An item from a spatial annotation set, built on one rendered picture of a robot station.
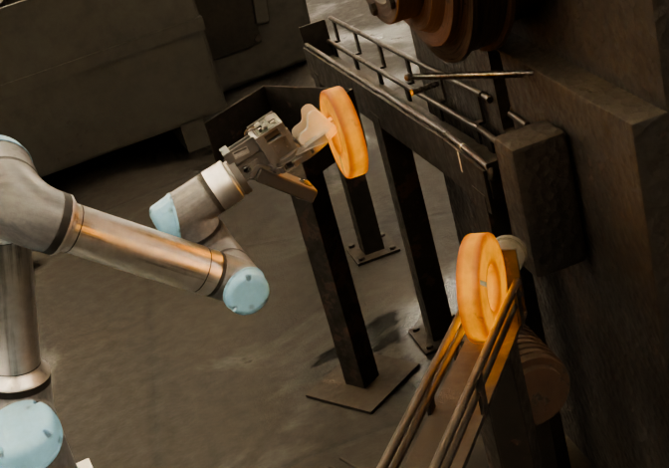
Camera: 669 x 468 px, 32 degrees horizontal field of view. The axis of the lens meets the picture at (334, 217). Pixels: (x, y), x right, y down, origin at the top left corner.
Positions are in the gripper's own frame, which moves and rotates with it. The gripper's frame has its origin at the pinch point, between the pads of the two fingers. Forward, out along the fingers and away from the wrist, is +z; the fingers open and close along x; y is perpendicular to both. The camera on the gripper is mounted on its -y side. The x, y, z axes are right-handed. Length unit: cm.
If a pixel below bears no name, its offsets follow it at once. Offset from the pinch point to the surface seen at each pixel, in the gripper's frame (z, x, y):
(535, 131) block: 23.8, -20.5, -11.1
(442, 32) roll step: 21.2, -6.2, 6.0
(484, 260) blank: 2.7, -46.0, -9.6
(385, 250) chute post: 3, 109, -87
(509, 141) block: 19.3, -20.7, -9.9
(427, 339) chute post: -3, 58, -86
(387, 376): -17, 49, -82
